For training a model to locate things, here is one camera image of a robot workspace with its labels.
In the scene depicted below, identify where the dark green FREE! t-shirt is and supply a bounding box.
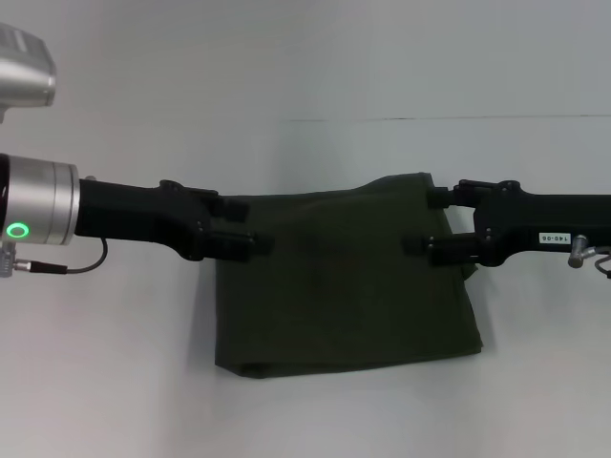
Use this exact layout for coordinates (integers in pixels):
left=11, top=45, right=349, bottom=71
left=213, top=171, right=484, bottom=381

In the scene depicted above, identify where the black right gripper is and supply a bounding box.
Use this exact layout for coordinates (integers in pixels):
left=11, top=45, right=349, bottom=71
left=402, top=179, right=611, bottom=268

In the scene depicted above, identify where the left arm dark cable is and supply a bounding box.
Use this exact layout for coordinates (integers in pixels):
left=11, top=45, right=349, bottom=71
left=0, top=237, right=107, bottom=281

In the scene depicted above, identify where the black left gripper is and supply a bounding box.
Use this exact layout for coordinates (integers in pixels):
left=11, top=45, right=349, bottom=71
left=71, top=177, right=276, bottom=262

